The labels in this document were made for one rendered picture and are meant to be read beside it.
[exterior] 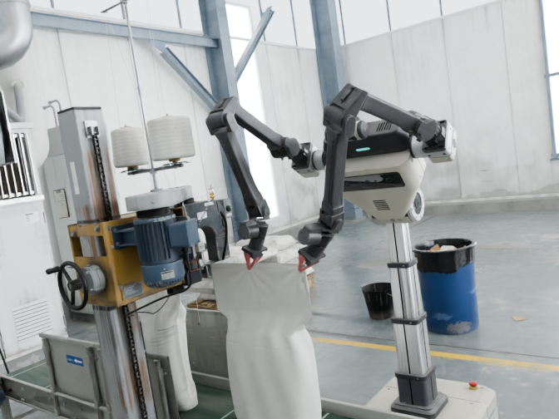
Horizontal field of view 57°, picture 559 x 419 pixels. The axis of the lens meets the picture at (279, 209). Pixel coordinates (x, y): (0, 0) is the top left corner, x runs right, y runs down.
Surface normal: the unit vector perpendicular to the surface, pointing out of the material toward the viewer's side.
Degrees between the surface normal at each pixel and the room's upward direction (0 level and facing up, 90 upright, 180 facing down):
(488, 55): 90
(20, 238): 90
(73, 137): 90
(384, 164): 40
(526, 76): 90
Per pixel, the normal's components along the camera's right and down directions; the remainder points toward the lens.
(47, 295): 0.79, -0.06
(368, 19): -0.60, 0.16
